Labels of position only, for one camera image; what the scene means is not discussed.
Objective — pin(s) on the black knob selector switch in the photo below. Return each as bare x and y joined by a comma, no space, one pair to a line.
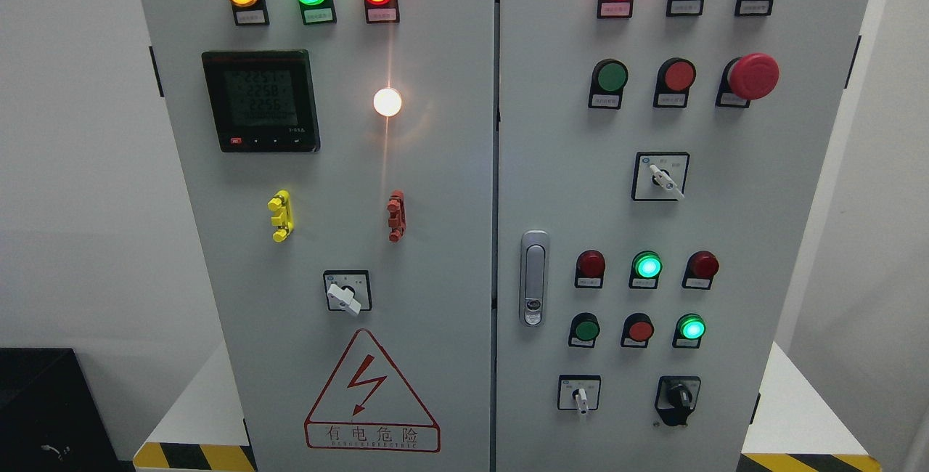
676,398

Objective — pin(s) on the red terminal connector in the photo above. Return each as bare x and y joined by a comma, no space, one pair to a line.
396,216

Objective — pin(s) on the white glowing lamp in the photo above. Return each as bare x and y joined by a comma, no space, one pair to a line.
387,102

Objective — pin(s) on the dark red indicator left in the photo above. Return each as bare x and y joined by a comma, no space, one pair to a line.
590,270

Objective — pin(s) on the dark red indicator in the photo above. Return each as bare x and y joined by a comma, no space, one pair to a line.
701,268
590,270

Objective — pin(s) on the grey left cabinet door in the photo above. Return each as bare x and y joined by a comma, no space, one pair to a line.
431,291

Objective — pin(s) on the grey cabinet door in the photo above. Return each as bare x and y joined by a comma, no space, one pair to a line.
431,291
567,169

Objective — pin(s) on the yellow terminal connector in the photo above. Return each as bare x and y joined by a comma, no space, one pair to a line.
281,215

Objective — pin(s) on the lit green indicator middle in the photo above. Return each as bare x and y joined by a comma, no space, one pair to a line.
645,270

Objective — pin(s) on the green push button upper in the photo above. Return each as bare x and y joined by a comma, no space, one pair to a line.
608,81

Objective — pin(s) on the red push button lower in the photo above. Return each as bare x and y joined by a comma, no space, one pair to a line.
637,331

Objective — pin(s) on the red push button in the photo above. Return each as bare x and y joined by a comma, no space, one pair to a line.
674,79
637,331

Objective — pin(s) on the red electric hazard warning sticker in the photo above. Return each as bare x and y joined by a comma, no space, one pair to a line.
367,404

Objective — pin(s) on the grey right cabinet door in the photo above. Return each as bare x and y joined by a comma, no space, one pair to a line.
567,169

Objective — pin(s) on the black digital power meter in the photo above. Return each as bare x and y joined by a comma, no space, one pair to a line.
262,101

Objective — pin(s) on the dark red indicator right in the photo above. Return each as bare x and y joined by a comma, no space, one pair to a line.
701,268

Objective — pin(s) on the red push button upper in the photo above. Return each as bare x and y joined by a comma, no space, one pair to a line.
674,79

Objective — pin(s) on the lit green push button lower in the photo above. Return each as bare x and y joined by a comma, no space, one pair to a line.
690,329

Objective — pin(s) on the red emergency stop mushroom button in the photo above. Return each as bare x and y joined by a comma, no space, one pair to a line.
747,78

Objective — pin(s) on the black box lower left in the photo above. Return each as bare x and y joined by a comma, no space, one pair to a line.
49,420

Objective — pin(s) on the silver door handle lock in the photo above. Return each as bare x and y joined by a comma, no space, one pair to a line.
533,276

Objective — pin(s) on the white selector switch left door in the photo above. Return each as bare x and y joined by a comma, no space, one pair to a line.
348,291

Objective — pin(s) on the white selector switch upper right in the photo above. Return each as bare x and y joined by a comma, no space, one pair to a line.
660,176

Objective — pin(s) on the white selector switch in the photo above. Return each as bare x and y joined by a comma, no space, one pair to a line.
660,176
578,394

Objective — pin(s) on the white selector switch lower right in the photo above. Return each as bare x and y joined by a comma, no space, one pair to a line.
578,394

